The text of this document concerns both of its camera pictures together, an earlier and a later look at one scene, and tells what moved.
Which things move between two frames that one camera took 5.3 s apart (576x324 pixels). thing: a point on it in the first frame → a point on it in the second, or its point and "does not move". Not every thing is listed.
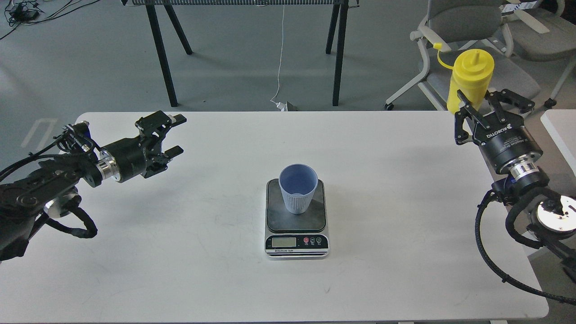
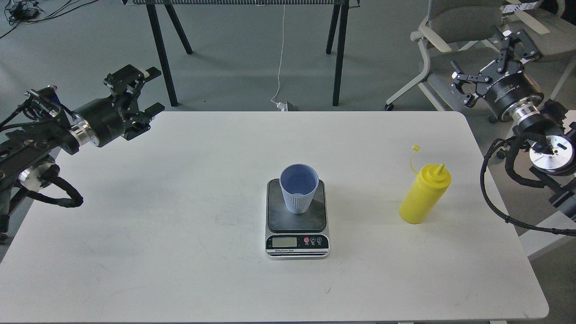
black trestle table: (341, 6) does not move
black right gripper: (503, 134) → (510, 95)
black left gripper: (127, 159) → (107, 119)
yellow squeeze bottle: (472, 74) → (433, 181)
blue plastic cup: (298, 182) does not move
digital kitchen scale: (295, 236) does not move
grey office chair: (467, 25) does not move
